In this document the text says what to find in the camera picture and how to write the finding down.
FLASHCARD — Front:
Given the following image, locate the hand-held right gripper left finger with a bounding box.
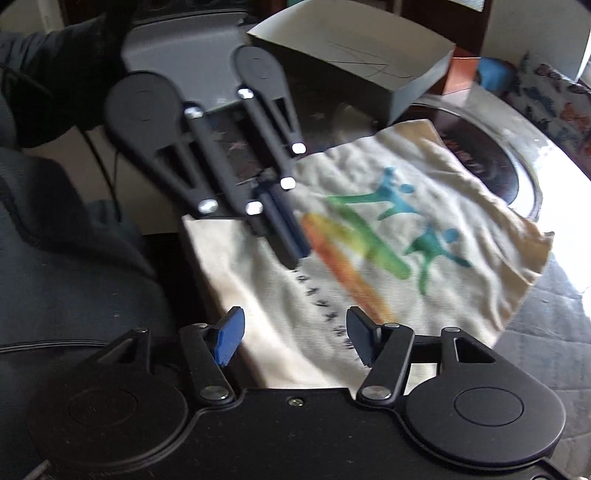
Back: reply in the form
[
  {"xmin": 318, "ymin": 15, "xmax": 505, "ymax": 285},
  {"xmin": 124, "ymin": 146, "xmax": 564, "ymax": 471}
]
[{"xmin": 95, "ymin": 307, "xmax": 245, "ymax": 405}]

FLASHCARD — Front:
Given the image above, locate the person's dark blue clothing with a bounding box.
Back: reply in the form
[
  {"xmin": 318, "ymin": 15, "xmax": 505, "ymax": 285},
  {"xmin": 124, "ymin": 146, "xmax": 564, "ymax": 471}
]
[{"xmin": 0, "ymin": 148, "xmax": 195, "ymax": 462}]

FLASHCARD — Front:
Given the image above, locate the grey quilted star table cover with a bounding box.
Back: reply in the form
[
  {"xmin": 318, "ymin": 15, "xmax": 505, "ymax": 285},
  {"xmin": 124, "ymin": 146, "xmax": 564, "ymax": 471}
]
[{"xmin": 203, "ymin": 88, "xmax": 591, "ymax": 446}]

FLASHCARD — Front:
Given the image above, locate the butterfly print cushion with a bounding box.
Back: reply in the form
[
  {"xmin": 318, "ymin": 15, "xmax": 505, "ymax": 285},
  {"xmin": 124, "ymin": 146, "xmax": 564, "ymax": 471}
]
[
  {"xmin": 505, "ymin": 52, "xmax": 561, "ymax": 134},
  {"xmin": 551, "ymin": 78, "xmax": 591, "ymax": 155}
]

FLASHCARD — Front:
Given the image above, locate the white printed cloth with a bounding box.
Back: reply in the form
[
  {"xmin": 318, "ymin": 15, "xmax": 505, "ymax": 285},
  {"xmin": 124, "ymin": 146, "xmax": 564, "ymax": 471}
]
[{"xmin": 182, "ymin": 119, "xmax": 555, "ymax": 398}]

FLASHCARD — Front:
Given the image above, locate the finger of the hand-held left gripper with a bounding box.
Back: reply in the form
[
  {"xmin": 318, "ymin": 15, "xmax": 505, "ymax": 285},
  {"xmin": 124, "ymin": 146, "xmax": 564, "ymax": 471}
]
[
  {"xmin": 131, "ymin": 106, "xmax": 301, "ymax": 271},
  {"xmin": 236, "ymin": 85, "xmax": 311, "ymax": 259}
]

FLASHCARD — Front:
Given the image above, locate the reddish brown box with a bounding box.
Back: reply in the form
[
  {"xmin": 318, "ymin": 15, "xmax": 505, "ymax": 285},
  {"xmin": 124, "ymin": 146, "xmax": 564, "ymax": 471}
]
[{"xmin": 443, "ymin": 56, "xmax": 483, "ymax": 96}]

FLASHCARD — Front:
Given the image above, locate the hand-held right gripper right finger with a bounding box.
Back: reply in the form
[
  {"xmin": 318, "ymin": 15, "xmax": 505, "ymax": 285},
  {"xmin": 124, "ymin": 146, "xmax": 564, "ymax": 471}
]
[{"xmin": 346, "ymin": 307, "xmax": 498, "ymax": 403}]

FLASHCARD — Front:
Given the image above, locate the person's left forearm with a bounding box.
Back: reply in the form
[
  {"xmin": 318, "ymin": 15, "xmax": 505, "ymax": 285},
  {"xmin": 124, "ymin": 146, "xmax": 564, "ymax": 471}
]
[{"xmin": 0, "ymin": 9, "xmax": 137, "ymax": 149}]

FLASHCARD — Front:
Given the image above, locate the thin black cable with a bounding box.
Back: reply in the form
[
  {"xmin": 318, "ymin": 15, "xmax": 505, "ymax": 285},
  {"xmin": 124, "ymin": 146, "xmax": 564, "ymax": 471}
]
[{"xmin": 82, "ymin": 129, "xmax": 123, "ymax": 221}]

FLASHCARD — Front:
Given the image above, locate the round black induction cooktop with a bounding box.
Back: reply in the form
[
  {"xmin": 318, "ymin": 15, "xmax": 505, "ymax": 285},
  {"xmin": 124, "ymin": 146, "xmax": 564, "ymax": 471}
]
[{"xmin": 330, "ymin": 92, "xmax": 543, "ymax": 222}]

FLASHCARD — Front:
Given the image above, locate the white cardboard box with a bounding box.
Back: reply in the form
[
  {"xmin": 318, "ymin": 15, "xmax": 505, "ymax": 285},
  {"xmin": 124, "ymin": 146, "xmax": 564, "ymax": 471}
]
[{"xmin": 247, "ymin": 4, "xmax": 456, "ymax": 126}]

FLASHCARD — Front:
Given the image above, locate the wooden door with frosted glass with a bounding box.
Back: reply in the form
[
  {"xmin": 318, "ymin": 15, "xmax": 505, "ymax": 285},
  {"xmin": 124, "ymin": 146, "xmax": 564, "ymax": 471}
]
[{"xmin": 399, "ymin": 0, "xmax": 489, "ymax": 56}]

